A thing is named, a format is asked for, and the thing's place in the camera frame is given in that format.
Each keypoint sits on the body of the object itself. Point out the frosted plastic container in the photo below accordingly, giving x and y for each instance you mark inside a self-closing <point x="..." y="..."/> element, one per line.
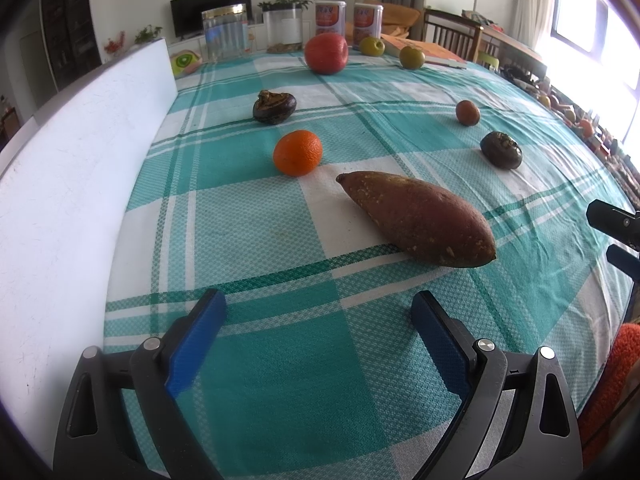
<point x="282" y="30"/>

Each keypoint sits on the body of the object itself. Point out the red flower plant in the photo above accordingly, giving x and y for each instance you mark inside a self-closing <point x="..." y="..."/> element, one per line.
<point x="115" y="42"/>

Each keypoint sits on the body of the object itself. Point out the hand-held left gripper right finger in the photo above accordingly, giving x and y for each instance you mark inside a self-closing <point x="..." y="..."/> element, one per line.
<point x="440" y="345"/>

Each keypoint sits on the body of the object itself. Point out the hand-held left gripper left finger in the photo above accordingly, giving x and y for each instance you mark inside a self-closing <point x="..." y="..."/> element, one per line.
<point x="195" y="342"/>

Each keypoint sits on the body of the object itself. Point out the row of small colourful objects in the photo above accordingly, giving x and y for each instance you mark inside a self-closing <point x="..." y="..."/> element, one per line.
<point x="580" y="115"/>

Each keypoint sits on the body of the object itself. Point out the orange book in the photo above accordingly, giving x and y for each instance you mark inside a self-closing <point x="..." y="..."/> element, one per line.
<point x="440" y="51"/>

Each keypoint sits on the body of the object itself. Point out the clear jar with gold lid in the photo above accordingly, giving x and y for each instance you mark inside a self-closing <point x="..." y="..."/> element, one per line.
<point x="225" y="35"/>

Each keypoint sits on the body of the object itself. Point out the window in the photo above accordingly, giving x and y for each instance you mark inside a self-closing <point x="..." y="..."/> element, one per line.
<point x="595" y="20"/>

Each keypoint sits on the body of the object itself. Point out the wooden side table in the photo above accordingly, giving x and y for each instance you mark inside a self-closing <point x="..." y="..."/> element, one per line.
<point x="515" y="47"/>

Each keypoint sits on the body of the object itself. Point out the small brown round fruit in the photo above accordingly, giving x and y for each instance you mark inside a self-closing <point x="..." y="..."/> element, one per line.
<point x="467" y="113"/>

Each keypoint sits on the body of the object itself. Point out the teal plaid tablecloth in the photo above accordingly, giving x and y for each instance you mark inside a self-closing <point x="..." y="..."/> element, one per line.
<point x="280" y="270"/>

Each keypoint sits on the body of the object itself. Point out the orange tangerine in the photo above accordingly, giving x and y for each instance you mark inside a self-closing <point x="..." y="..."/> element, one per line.
<point x="297" y="152"/>

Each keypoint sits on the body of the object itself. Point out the dark mangosteen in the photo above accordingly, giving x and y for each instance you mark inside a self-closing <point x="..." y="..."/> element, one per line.
<point x="501" y="150"/>
<point x="274" y="107"/>

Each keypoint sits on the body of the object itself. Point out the wooden chair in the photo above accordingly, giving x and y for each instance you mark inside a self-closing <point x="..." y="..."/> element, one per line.
<point x="452" y="32"/>

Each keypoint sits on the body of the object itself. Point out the white board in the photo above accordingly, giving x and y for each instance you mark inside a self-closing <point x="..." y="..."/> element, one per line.
<point x="65" y="210"/>

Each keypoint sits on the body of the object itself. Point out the dark display cabinet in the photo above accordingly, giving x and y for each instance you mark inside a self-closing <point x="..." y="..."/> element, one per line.
<point x="70" y="25"/>

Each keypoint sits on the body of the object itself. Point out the orange pillow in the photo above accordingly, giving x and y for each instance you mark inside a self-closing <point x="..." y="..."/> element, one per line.
<point x="397" y="15"/>

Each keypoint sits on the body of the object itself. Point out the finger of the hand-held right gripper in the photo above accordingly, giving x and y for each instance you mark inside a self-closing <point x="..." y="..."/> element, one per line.
<point x="612" y="220"/>
<point x="625" y="261"/>

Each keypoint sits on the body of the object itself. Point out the red apple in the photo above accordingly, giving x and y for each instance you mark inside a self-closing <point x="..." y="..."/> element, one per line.
<point x="326" y="54"/>

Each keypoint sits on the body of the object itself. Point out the orange fuzzy cloth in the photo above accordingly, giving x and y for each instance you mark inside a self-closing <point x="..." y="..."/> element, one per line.
<point x="612" y="390"/>

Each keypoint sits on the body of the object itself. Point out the black television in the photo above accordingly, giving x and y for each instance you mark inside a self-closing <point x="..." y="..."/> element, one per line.
<point x="210" y="7"/>

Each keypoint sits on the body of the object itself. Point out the small green fruit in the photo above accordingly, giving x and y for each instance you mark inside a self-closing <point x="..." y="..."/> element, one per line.
<point x="412" y="57"/>
<point x="372" y="46"/>

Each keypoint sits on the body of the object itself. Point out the orange labelled tin can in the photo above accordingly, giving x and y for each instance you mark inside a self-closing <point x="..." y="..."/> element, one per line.
<point x="331" y="17"/>
<point x="367" y="22"/>

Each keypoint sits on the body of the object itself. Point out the reddish brown sweet potato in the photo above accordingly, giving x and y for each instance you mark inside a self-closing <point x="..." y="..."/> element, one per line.
<point x="420" y="217"/>

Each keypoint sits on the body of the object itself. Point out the small green plant white pot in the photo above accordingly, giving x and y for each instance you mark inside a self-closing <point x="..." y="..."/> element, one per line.
<point x="147" y="34"/>

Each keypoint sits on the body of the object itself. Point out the kiwi print cushion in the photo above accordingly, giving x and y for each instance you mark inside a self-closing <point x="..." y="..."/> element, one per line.
<point x="186" y="61"/>

